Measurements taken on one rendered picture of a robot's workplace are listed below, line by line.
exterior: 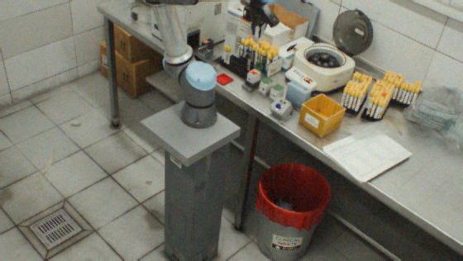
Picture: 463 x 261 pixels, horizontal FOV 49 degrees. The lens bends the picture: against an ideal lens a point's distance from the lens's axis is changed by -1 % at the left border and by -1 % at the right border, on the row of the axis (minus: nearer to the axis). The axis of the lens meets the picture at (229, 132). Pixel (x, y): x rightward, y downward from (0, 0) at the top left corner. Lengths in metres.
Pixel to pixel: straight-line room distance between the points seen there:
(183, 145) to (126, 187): 1.17
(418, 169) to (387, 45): 0.69
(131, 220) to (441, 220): 1.64
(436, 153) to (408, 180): 0.24
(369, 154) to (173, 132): 0.79
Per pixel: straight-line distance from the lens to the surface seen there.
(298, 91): 2.25
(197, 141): 1.99
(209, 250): 2.67
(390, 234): 2.73
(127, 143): 3.38
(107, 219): 2.94
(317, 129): 2.16
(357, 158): 2.10
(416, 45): 2.51
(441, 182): 2.17
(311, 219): 2.49
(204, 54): 2.49
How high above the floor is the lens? 2.23
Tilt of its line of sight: 40 degrees down
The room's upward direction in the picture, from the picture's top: 6 degrees clockwise
